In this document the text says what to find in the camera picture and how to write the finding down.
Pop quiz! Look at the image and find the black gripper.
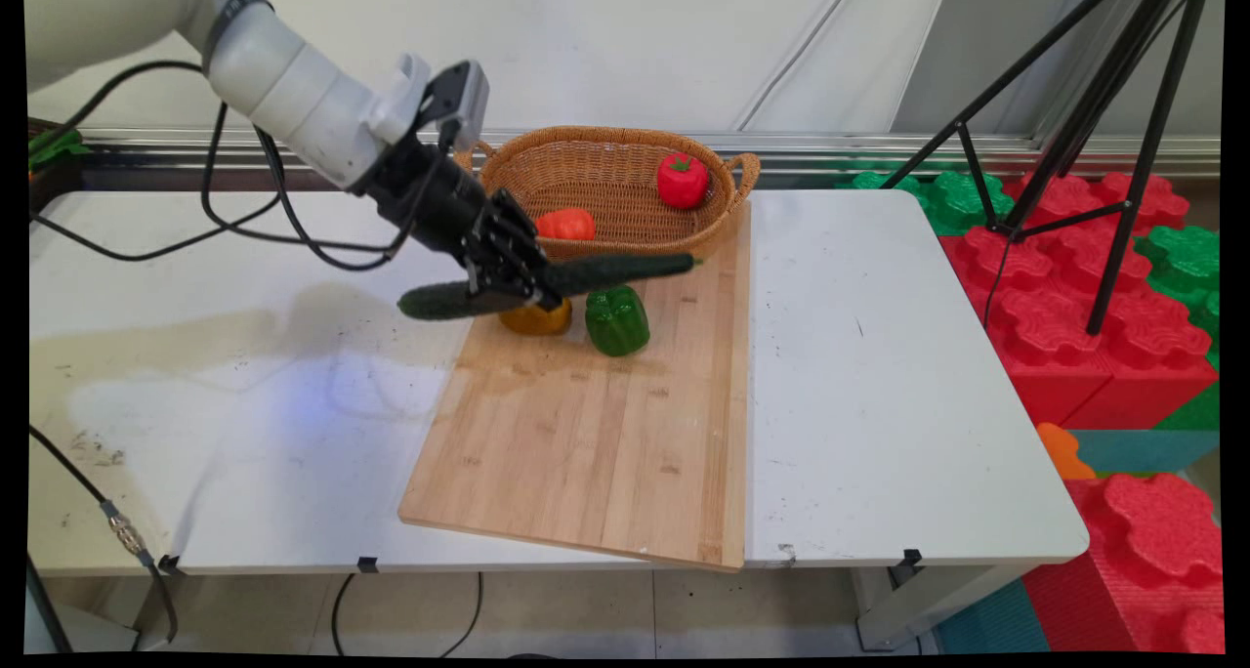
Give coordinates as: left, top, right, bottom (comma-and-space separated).
363, 139, 565, 311

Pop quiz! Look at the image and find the dark green toy cucumber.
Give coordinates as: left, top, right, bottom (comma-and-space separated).
397, 252, 703, 321

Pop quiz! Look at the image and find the yellow toy bell pepper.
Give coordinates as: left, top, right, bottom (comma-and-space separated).
498, 297, 574, 337

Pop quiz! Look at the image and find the orange toy vegetable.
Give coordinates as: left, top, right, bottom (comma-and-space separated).
534, 208, 597, 241

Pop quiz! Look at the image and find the green toy bell pepper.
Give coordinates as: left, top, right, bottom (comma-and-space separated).
585, 285, 651, 358

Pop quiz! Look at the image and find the woven wicker basket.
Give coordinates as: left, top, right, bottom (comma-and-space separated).
454, 126, 762, 262

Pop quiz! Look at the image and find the wooden cutting board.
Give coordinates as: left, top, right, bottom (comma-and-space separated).
398, 204, 753, 573

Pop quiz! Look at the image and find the red toy tomato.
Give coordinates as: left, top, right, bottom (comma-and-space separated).
656, 152, 711, 210

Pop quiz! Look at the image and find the green leafy toy vegetable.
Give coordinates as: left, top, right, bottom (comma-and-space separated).
29, 128, 91, 173

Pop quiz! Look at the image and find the large red foam block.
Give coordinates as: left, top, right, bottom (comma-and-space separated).
937, 170, 1222, 431

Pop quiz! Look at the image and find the orange foam piece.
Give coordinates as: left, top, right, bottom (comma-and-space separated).
1035, 422, 1098, 481

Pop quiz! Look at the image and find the teal foam mat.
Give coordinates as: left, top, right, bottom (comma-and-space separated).
1069, 429, 1222, 476
933, 578, 1052, 655

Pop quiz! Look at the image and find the black tripod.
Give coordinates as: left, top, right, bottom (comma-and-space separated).
879, 0, 1212, 337

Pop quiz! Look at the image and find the small green foam wedge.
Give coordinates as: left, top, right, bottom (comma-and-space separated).
1155, 383, 1222, 431

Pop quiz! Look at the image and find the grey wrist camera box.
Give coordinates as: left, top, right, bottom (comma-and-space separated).
420, 60, 491, 151

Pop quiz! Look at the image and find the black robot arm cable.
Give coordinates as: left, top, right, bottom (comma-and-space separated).
200, 102, 460, 271
29, 60, 284, 262

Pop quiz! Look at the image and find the black strap on arm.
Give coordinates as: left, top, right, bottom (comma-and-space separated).
200, 0, 276, 73

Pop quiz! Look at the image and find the thin black floor cable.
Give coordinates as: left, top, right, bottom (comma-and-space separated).
332, 572, 484, 659

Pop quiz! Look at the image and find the aluminium window rail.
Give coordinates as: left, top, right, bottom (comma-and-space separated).
59, 126, 1222, 192

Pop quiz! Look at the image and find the black cable with metal connector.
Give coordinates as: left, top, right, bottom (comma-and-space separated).
29, 424, 182, 645

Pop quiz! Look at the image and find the white table leg frame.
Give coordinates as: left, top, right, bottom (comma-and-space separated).
848, 563, 1026, 651

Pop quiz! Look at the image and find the thick black cable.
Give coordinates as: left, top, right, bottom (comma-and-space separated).
27, 556, 74, 654

